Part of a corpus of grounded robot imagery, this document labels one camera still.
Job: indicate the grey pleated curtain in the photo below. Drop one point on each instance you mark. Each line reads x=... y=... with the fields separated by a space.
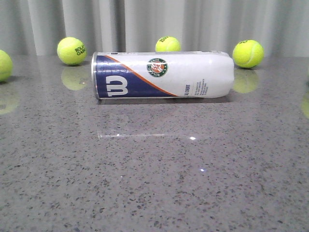
x=34 y=27

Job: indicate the centre yellow tennis ball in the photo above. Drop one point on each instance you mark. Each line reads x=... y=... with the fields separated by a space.
x=167 y=44

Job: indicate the far-left yellow tennis ball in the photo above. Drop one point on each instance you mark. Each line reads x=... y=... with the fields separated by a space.
x=6 y=66

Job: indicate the white tennis ball can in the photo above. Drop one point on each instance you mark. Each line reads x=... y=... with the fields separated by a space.
x=194 y=74

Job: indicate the right yellow tennis ball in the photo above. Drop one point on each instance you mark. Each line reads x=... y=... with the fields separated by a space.
x=248 y=54

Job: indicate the yellow Roland Garros tennis ball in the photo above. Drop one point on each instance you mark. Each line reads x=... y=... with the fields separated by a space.
x=71 y=51

